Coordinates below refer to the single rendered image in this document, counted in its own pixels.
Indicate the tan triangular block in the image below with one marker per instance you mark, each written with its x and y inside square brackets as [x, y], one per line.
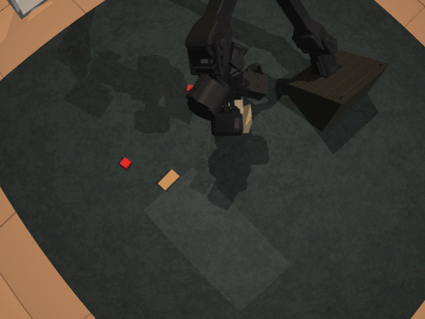
[247, 118]
[239, 104]

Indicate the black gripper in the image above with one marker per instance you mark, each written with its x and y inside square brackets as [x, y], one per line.
[229, 121]

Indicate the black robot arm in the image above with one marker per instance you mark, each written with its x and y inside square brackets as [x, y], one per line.
[211, 38]

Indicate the tan rectangular block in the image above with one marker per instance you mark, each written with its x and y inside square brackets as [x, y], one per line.
[166, 182]

